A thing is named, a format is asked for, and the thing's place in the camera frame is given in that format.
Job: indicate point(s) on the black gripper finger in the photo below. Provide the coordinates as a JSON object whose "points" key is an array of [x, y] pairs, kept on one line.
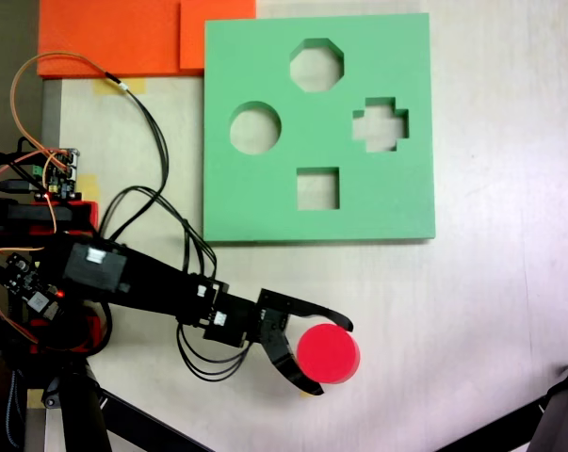
{"points": [[316, 310], [283, 358]]}

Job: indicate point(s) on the red cylinder block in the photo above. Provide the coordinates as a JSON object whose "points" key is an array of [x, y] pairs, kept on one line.
{"points": [[328, 353]]}

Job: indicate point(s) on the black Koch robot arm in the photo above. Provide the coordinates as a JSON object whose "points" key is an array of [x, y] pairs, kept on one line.
{"points": [[147, 282]]}

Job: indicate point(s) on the green shape hole board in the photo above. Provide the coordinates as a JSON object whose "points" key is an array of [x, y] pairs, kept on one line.
{"points": [[274, 207]]}

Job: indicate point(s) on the large orange foam block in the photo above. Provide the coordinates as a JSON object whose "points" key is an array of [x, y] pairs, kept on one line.
{"points": [[109, 37]]}

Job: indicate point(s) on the black tripod leg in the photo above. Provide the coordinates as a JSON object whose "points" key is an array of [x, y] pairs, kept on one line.
{"points": [[83, 414], [559, 419]]}

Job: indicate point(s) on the small yellow tape piece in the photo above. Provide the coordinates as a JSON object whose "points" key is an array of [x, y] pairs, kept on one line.
{"points": [[89, 188], [35, 400]]}

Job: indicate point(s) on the black circuit board red LED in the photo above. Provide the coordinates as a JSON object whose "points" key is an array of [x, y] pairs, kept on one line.
{"points": [[22, 278]]}

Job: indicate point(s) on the circuit board green terminal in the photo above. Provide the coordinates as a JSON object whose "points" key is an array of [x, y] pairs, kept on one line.
{"points": [[62, 174]]}

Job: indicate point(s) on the wide yellow tape strip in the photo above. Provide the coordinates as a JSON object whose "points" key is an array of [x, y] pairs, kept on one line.
{"points": [[137, 85]]}

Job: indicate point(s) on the black usb plug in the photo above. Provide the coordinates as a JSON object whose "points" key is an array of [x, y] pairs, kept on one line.
{"points": [[15, 185]]}

